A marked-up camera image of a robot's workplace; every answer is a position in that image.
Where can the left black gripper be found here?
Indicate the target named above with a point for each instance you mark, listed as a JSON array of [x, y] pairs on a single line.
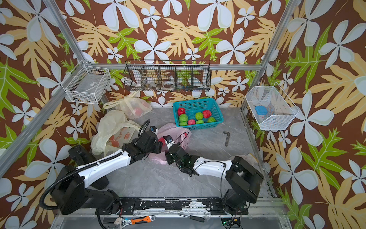
[[158, 148]]

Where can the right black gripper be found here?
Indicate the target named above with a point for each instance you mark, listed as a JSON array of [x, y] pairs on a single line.
[[167, 156]]

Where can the pink plastic bag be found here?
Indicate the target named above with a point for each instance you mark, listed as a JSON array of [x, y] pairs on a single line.
[[179, 135]]

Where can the small red fruit toy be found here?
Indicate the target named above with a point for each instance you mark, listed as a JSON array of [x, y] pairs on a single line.
[[162, 140]]

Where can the yellow plastic bag with fruit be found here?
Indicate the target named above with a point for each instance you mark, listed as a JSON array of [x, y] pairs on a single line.
[[113, 131]]

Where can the pink red fruit toy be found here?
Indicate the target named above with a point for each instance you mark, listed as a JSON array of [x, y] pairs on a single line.
[[191, 122]]

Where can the green cabbage toy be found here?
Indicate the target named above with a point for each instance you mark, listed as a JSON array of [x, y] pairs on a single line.
[[183, 118]]

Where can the red apple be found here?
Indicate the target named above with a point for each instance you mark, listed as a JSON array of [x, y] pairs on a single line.
[[181, 111]]

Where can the green apple toy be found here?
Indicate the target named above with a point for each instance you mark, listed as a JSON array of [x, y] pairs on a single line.
[[199, 116]]

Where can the teal plastic basket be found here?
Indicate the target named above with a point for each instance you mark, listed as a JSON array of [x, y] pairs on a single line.
[[199, 105]]

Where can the green round fruit toy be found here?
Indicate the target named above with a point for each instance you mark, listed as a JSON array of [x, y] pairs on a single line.
[[211, 120]]

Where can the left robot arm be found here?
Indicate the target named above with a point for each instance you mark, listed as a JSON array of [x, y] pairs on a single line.
[[70, 192]]

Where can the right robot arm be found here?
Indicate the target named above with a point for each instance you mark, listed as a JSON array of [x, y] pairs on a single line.
[[244, 179]]

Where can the pale yellow bag at back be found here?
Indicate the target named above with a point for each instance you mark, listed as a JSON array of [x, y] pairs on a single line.
[[133, 107]]

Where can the grey allen key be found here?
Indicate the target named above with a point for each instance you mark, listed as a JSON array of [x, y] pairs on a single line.
[[227, 138]]

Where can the orange adjustable wrench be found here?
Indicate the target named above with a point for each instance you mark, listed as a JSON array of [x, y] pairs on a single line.
[[122, 223]]

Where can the blue object in basket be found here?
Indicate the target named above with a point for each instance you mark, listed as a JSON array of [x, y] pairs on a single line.
[[261, 110]]

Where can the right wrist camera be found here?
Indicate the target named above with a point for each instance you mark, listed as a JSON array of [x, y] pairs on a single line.
[[168, 141]]

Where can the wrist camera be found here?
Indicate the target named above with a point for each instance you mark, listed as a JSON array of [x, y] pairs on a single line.
[[154, 129], [168, 141]]

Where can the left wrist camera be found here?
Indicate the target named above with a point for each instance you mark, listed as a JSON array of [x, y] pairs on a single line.
[[154, 129]]

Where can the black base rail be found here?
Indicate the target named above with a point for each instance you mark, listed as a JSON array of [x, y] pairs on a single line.
[[204, 205]]

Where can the black wire basket rear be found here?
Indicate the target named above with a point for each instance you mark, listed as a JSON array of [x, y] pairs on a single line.
[[167, 75]]

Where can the black handled screwdriver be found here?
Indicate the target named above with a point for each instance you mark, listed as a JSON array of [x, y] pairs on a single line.
[[191, 217]]

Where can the white wire basket left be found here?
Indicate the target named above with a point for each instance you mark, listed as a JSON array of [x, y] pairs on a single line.
[[86, 83]]

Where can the white wire basket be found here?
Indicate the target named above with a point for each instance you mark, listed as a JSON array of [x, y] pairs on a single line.
[[281, 108], [86, 83]]

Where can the white wire basket right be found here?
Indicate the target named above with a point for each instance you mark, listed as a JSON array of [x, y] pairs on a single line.
[[281, 108]]

